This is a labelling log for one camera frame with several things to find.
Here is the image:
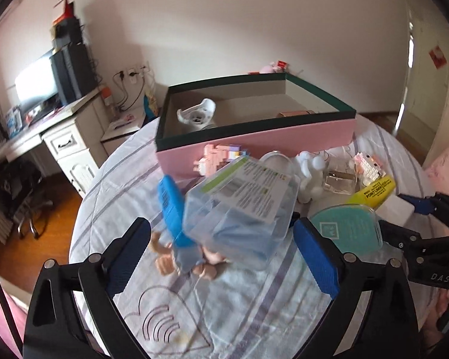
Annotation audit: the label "blue rectangular packet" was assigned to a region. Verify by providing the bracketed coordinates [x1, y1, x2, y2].
[157, 175, 189, 247]

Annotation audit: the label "pink white block charm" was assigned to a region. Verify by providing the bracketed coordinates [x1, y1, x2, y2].
[354, 152, 384, 188]

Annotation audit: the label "computer monitor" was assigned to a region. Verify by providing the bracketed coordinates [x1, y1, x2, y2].
[14, 54, 59, 105]

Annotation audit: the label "white plastic gadget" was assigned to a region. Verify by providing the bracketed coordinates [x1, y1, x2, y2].
[177, 98, 218, 132]

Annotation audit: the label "clear glass bottle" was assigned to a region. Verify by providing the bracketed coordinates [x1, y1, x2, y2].
[324, 157, 358, 195]

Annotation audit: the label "white plush toy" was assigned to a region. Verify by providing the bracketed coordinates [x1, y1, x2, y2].
[294, 150, 328, 204]

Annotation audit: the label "low white side cabinet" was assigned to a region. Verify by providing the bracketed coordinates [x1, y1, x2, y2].
[100, 105, 150, 156]

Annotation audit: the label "blue yellow bag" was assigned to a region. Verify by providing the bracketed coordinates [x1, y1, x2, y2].
[144, 82, 161, 116]

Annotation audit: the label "books on desk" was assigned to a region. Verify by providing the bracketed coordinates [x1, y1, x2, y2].
[0, 105, 25, 135]

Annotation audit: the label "pink box with green rim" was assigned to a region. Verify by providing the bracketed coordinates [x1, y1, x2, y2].
[155, 73, 357, 178]

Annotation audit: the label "pink plush toy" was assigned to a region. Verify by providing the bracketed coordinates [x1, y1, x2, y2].
[260, 60, 289, 73]

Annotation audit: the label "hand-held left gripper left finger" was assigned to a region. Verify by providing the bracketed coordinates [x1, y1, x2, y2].
[22, 217, 152, 359]

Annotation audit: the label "white desk with drawers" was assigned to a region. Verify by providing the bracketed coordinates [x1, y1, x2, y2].
[0, 86, 109, 199]

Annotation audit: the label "yellow highlighter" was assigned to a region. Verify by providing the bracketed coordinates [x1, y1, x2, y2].
[346, 175, 396, 210]

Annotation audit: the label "pink building block figure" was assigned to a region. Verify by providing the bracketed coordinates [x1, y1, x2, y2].
[194, 143, 249, 176]

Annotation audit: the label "black power cable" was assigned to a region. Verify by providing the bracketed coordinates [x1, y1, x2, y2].
[114, 69, 146, 115]

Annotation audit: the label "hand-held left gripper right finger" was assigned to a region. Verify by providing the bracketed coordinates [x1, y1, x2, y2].
[294, 217, 421, 359]

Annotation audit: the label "red door decoration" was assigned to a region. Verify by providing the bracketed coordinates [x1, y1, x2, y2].
[428, 46, 448, 69]

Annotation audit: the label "stack of boxes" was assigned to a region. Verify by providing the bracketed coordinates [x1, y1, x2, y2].
[52, 0, 85, 49]

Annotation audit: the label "teal round compact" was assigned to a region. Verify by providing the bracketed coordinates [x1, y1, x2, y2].
[309, 204, 383, 251]

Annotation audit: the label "clear plastic container green label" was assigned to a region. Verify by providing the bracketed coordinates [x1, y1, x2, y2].
[183, 150, 300, 272]

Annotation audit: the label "wall power outlets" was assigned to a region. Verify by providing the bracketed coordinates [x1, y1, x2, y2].
[114, 60, 150, 83]

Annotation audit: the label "small doll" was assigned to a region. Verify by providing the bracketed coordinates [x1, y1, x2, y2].
[150, 230, 233, 281]

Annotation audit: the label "pink cylindrical tube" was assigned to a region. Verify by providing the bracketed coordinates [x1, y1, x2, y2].
[277, 109, 315, 118]

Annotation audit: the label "black computer tower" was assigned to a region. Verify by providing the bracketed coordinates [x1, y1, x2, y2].
[49, 43, 98, 105]

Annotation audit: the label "pink bed blanket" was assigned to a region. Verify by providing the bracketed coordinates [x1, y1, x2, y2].
[0, 265, 27, 359]

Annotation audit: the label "white door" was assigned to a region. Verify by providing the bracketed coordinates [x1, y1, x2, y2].
[393, 0, 449, 158]

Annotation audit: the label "person's right hand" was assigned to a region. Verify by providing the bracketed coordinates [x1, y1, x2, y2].
[421, 290, 449, 349]

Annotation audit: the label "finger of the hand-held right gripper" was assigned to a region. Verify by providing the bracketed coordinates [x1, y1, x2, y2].
[397, 192, 449, 229]
[377, 219, 428, 250]

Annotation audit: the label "white striped tablecloth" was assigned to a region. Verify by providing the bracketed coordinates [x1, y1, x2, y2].
[68, 114, 449, 359]

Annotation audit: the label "black office chair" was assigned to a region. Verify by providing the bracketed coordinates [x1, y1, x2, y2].
[0, 157, 55, 240]

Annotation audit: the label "white eraser block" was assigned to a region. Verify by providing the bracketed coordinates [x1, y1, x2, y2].
[376, 194, 416, 227]

